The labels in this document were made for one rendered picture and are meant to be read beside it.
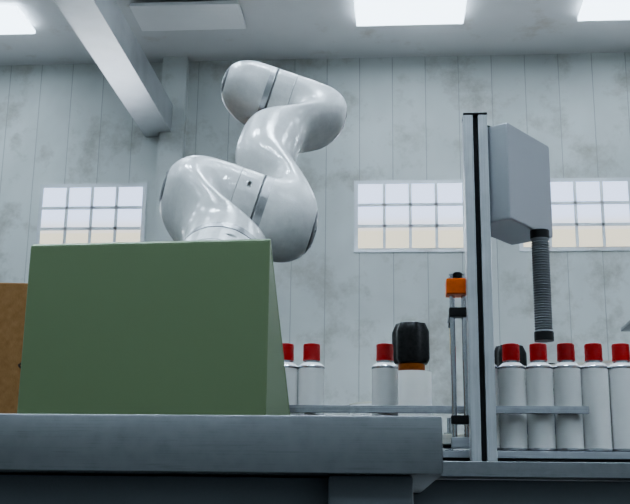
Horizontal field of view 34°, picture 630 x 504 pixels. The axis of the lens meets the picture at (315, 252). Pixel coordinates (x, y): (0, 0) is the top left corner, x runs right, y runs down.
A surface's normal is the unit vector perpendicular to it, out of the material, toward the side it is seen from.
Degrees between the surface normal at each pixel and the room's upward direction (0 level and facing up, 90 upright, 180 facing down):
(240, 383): 90
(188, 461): 90
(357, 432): 90
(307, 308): 90
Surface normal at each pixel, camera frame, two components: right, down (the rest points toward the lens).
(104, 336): -0.14, -0.25
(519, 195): 0.77, -0.14
